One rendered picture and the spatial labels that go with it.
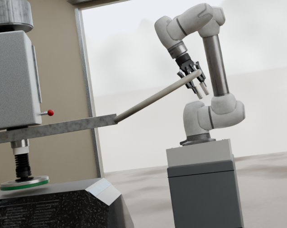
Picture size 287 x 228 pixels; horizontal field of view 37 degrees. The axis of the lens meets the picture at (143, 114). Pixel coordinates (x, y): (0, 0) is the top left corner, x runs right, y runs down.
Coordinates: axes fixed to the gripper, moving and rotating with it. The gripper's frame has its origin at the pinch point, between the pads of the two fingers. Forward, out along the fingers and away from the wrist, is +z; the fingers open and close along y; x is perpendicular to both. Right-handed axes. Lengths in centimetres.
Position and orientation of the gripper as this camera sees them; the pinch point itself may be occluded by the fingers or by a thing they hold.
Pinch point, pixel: (201, 91)
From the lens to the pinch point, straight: 216.8
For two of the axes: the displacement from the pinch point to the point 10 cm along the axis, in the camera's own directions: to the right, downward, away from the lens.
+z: 5.0, 8.6, 0.3
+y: -7.9, 4.8, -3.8
